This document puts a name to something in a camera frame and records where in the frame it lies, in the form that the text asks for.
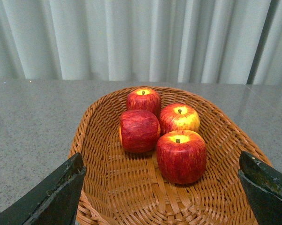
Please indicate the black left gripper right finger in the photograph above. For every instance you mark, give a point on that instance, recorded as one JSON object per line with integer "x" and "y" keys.
{"x": 262, "y": 185}

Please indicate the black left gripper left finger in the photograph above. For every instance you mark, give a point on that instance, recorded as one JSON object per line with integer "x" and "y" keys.
{"x": 54, "y": 201}

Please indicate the large red apple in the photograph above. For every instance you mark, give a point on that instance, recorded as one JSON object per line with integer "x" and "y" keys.
{"x": 181, "y": 156}

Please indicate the dark red apple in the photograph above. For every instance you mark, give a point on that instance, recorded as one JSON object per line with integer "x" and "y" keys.
{"x": 139, "y": 130}

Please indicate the left brown wicker basket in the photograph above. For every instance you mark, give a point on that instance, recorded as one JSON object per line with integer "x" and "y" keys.
{"x": 122, "y": 188}

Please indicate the red-yellow apple in basket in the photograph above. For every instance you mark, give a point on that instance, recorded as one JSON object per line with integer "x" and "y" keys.
{"x": 178, "y": 116}

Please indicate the red apple at basket rear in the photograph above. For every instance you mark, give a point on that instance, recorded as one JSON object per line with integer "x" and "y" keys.
{"x": 144, "y": 99}

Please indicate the white pleated curtain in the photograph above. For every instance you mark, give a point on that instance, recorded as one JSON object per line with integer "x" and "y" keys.
{"x": 193, "y": 41}

